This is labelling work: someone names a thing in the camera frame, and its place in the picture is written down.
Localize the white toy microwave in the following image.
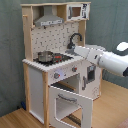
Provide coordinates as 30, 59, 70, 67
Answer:
67, 3, 90, 21

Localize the small metal toy pot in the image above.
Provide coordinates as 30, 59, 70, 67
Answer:
38, 51, 53, 62

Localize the grey toy sink basin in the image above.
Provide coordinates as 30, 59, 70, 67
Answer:
65, 48, 79, 56

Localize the black toy faucet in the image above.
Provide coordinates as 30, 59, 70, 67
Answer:
67, 33, 82, 49

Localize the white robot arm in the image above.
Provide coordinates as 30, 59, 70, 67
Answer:
74, 45, 128, 77

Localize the left red stove knob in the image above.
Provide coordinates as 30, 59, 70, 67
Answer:
54, 73, 60, 79

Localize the wooden toy kitchen playset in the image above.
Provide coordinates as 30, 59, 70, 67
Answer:
22, 2, 102, 128

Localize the red stove knob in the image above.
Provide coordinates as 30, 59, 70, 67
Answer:
71, 66, 78, 73
54, 73, 60, 79

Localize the right red stove knob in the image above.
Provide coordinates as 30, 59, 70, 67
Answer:
71, 66, 78, 73

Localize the black toy stovetop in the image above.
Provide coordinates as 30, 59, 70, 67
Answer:
35, 53, 71, 66

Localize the white toy oven door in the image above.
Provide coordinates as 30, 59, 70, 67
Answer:
49, 86, 93, 128

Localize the grey cabinet door handle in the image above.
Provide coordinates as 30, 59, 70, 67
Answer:
82, 76, 87, 90

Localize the grey toy ice dispenser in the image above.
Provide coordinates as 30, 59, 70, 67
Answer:
87, 65, 96, 83

